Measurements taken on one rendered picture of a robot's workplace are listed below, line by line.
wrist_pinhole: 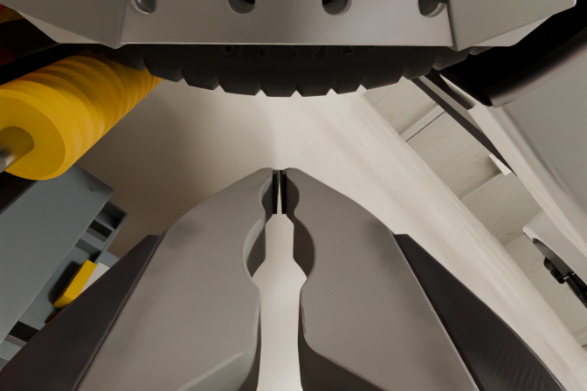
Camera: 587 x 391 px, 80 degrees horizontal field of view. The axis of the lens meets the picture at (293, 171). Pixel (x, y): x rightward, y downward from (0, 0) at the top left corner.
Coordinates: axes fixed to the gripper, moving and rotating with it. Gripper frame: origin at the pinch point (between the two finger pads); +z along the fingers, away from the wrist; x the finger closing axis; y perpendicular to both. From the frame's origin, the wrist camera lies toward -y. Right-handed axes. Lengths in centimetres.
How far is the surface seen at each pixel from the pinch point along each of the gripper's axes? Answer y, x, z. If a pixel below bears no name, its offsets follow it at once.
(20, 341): 33.6, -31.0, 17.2
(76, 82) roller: 0.5, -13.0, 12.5
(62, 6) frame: -4.4, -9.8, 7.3
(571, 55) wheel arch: 0.1, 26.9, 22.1
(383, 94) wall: 299, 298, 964
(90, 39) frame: -3.0, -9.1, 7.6
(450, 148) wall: 489, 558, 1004
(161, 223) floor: 56, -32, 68
